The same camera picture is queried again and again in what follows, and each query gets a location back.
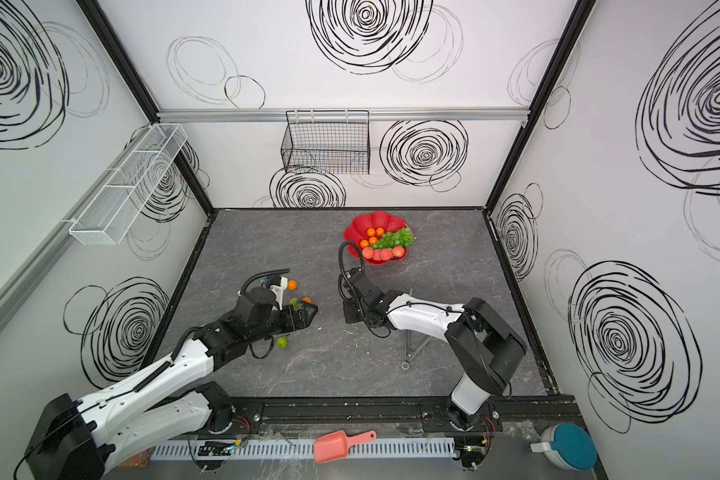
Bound red flower-shaped fruit bowl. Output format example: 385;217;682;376
344;211;408;258

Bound green fake grape bunch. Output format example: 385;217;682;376
371;227;415;250

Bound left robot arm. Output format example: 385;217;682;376
18;287;318;479

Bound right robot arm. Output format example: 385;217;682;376
338;268;527;431

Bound metal kitchen tongs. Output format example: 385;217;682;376
400;331;432;372

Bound pink plastic scoop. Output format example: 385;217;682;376
314;430;378;464

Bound teal and white container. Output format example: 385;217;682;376
530;423;598;471

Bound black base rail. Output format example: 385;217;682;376
189;395;583;436

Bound white slotted cable duct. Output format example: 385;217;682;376
151;437;457;462

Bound black wire basket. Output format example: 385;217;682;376
280;109;371;175

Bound white wire shelf basket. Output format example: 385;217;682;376
69;123;188;246

